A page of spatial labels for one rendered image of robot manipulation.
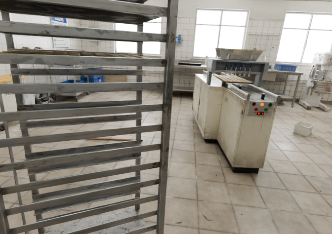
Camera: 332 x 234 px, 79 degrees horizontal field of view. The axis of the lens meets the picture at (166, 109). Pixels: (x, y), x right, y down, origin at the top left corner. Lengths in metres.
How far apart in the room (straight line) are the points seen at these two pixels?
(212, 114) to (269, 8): 4.20
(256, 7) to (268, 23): 0.54
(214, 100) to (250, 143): 0.78
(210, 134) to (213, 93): 0.58
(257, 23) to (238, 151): 4.53
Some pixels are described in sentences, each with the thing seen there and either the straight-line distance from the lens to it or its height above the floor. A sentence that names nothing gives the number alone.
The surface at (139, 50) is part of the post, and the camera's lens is 1.20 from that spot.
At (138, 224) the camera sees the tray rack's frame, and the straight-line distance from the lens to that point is 1.56.
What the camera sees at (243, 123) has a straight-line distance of 2.19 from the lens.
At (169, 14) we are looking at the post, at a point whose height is 1.40.
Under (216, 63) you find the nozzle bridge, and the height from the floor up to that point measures 1.13.
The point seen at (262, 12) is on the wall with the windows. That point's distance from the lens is 6.36.
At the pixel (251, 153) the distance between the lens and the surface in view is 2.37.
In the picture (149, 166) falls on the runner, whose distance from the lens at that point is 0.93.
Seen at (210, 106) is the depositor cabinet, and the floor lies 0.56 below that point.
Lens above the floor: 1.29
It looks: 17 degrees down
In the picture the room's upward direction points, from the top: 3 degrees clockwise
